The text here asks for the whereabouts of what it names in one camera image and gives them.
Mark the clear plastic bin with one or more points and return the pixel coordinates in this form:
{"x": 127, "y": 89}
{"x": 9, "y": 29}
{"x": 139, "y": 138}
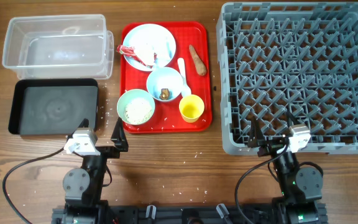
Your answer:
{"x": 65, "y": 46}

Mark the brown food scrap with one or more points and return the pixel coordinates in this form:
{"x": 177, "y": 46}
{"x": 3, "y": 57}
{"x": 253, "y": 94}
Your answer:
{"x": 164, "y": 94}

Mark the green bowl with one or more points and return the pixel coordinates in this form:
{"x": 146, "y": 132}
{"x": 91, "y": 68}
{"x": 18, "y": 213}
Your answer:
{"x": 128, "y": 96}

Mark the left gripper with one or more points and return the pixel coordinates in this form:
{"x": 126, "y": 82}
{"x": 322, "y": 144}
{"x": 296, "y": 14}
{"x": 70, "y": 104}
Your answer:
{"x": 119, "y": 144}

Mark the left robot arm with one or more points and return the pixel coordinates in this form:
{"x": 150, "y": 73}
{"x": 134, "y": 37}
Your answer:
{"x": 83, "y": 186}

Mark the white rice pile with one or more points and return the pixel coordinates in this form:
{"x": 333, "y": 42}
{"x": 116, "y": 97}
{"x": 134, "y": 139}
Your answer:
{"x": 138, "y": 111}

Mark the yellow plastic cup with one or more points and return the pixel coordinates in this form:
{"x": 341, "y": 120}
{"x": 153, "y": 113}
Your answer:
{"x": 191, "y": 108}

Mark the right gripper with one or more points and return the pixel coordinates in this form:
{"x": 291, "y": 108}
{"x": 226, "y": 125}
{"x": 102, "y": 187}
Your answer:
{"x": 257, "y": 139}

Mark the black plastic tray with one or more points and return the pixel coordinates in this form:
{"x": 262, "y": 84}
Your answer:
{"x": 53, "y": 106}

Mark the brown sweet potato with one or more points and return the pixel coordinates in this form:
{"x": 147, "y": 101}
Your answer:
{"x": 199, "y": 65}

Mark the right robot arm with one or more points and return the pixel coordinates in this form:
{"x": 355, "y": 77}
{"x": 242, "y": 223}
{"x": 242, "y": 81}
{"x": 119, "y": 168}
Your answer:
{"x": 301, "y": 183}

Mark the white plastic spoon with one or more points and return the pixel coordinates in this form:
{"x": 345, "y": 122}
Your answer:
{"x": 186, "y": 89}

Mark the light blue bowl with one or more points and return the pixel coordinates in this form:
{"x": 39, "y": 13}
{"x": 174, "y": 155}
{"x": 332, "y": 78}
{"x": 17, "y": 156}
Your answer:
{"x": 164, "y": 77}

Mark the white napkin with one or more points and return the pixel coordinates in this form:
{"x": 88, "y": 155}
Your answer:
{"x": 161, "y": 51}

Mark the light blue plate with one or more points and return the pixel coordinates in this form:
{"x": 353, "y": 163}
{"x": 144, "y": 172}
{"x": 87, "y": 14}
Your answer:
{"x": 154, "y": 34}

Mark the grey dishwasher rack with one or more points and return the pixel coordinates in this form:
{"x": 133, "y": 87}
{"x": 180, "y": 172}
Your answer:
{"x": 289, "y": 57}

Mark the red serving tray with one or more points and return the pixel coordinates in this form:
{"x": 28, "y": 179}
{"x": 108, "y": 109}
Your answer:
{"x": 167, "y": 117}

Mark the red snack wrapper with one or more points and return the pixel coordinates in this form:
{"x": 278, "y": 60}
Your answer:
{"x": 134, "y": 54}

